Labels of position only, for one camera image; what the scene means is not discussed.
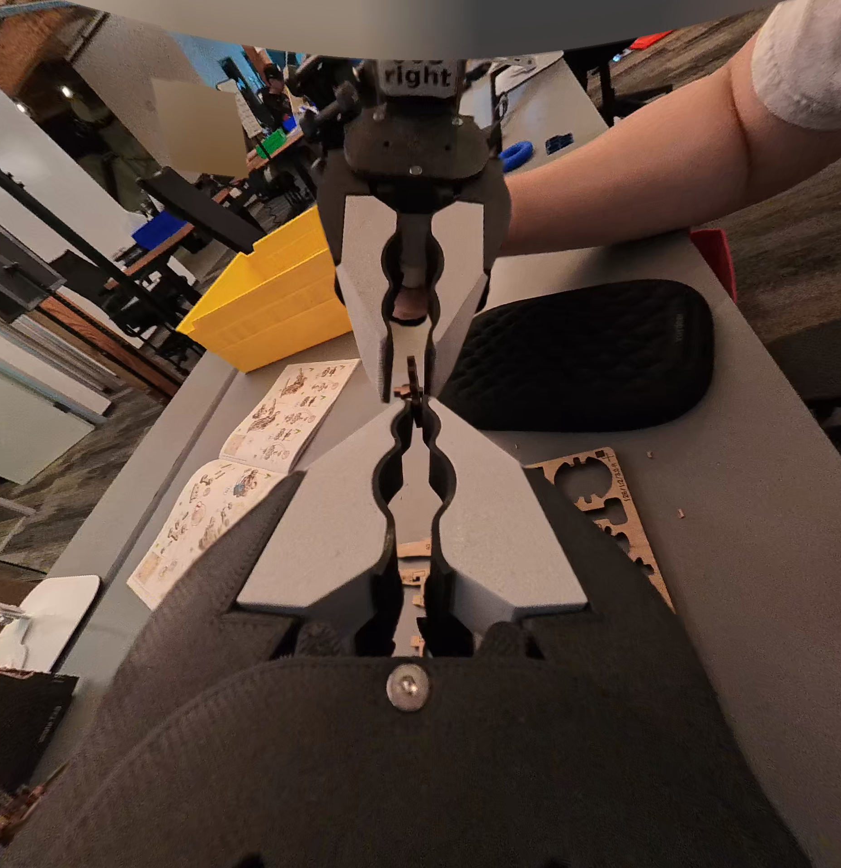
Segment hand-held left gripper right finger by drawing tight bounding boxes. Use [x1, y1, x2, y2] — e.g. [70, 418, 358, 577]
[419, 399, 589, 657]

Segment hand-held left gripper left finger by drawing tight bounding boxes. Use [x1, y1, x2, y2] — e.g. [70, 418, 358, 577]
[236, 400, 416, 657]

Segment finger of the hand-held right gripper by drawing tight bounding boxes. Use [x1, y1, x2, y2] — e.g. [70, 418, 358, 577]
[338, 195, 402, 406]
[423, 197, 494, 401]

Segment small wooden model part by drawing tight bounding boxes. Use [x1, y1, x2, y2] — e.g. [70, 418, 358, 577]
[393, 356, 428, 435]

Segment laser-cut plywood parts sheet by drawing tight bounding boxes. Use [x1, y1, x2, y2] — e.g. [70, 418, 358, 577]
[393, 448, 676, 660]

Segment person's right forearm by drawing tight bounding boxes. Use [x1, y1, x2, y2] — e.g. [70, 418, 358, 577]
[499, 34, 801, 257]

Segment black model kit box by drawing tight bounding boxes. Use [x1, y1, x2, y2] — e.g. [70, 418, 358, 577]
[0, 668, 80, 801]

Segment person's right hand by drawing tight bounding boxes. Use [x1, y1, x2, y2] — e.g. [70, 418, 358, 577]
[392, 285, 432, 325]

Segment yellow plastic bin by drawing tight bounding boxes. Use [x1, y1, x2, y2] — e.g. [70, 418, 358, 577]
[176, 203, 353, 374]

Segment rack of black dumbbells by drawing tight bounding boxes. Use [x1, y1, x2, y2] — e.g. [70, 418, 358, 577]
[285, 54, 363, 146]

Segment illustrated instruction booklet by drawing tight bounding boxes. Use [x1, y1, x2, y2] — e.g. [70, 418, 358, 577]
[127, 358, 362, 611]

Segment black quilted wrist pad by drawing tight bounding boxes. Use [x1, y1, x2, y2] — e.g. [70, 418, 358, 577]
[439, 279, 717, 432]

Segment blue plastic bin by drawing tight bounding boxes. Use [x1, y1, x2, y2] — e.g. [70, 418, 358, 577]
[132, 216, 191, 250]

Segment white document stand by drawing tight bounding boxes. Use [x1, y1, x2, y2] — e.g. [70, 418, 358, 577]
[0, 575, 103, 674]

